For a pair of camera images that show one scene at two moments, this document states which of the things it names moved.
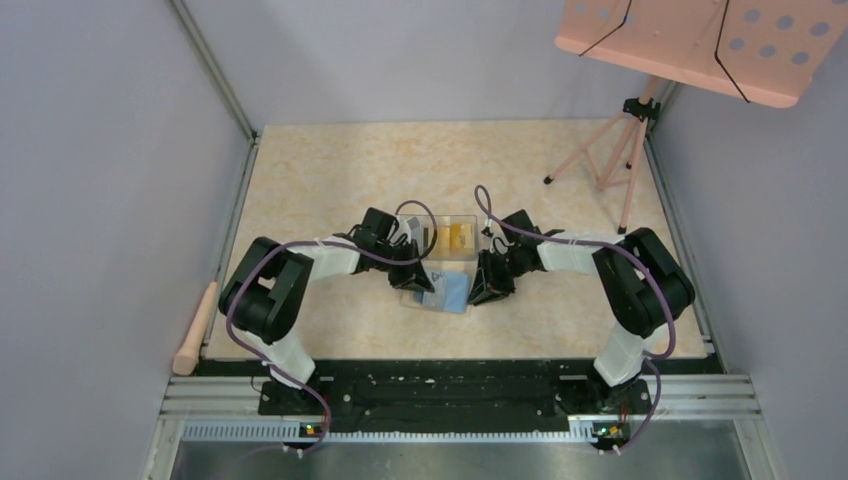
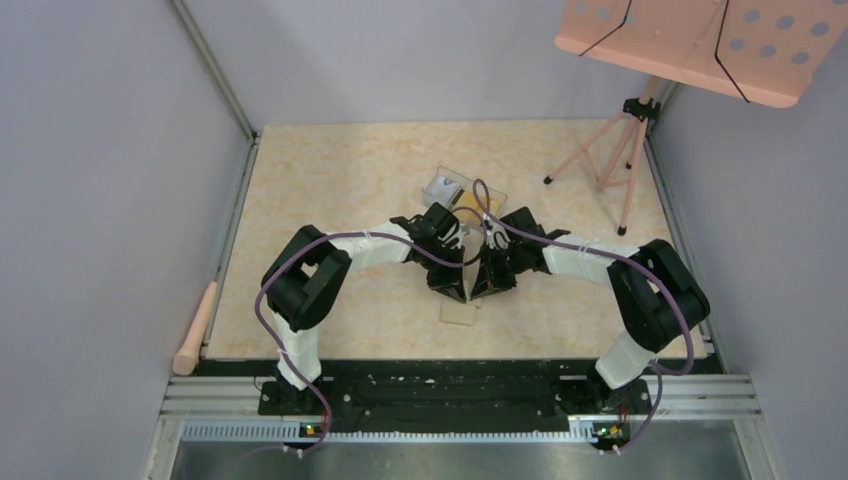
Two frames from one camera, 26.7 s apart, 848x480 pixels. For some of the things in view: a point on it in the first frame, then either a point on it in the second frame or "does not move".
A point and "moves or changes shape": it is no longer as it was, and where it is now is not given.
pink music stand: x=769 y=51 does not move
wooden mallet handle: x=186 y=359 does not move
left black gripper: x=411 y=277 -> x=450 y=283
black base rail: x=443 y=398 does not move
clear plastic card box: x=445 y=237 moves or changes shape
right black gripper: x=484 y=290 does not move
